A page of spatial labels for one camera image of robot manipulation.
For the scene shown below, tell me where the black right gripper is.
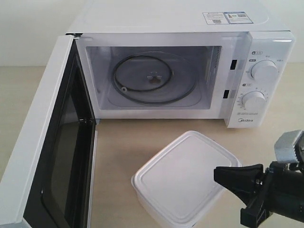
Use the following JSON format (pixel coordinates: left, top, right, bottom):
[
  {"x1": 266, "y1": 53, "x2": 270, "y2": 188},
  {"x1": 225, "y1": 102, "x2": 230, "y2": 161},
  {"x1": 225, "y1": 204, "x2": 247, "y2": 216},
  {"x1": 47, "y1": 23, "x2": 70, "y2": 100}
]
[{"x1": 214, "y1": 162, "x2": 304, "y2": 228}]

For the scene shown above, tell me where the white plastic lidded container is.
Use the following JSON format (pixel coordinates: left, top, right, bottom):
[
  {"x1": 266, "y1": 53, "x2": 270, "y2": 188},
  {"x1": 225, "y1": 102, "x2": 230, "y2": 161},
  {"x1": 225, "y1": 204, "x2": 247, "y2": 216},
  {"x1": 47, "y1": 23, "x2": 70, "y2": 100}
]
[{"x1": 131, "y1": 131, "x2": 241, "y2": 228}]

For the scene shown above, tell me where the white microwave door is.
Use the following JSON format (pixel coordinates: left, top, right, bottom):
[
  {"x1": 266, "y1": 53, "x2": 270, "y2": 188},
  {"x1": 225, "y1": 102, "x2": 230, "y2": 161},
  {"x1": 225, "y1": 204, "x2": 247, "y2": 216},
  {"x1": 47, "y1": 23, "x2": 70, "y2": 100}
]
[{"x1": 0, "y1": 34, "x2": 97, "y2": 228}]

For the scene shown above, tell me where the white Midea microwave body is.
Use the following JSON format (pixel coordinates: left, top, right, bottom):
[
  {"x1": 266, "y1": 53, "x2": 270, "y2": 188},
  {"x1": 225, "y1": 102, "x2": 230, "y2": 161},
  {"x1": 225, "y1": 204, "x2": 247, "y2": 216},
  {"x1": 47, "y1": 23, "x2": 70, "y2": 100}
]
[{"x1": 66, "y1": 0, "x2": 295, "y2": 128}]

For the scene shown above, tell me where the lower white timer knob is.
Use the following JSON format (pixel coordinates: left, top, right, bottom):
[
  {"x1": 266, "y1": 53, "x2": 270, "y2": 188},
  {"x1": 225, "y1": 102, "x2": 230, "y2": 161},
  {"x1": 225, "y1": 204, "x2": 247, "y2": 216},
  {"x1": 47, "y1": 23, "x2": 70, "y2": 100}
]
[{"x1": 242, "y1": 91, "x2": 266, "y2": 110}]

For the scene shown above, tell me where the upper white control knob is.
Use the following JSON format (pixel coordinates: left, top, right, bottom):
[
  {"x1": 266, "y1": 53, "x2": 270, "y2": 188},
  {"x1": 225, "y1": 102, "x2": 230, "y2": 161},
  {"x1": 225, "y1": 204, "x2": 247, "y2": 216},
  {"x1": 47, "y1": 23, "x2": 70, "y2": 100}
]
[{"x1": 251, "y1": 60, "x2": 278, "y2": 82}]

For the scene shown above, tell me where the warning label sticker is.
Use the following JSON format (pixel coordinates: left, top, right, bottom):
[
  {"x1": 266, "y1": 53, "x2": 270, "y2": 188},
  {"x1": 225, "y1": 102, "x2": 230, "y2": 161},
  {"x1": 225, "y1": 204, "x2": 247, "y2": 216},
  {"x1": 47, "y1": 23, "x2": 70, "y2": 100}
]
[{"x1": 202, "y1": 11, "x2": 253, "y2": 25}]

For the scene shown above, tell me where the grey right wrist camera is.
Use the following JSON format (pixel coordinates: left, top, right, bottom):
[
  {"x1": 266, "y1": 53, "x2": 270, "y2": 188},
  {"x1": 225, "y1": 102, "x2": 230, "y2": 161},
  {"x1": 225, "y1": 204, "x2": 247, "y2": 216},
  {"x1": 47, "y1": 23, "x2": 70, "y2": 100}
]
[{"x1": 274, "y1": 130, "x2": 304, "y2": 163}]

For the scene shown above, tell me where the black turntable roller ring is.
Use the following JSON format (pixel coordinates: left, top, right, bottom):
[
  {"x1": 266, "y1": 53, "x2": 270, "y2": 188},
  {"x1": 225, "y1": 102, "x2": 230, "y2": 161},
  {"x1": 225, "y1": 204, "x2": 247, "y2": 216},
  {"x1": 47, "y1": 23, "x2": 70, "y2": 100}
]
[{"x1": 113, "y1": 56, "x2": 198, "y2": 105}]

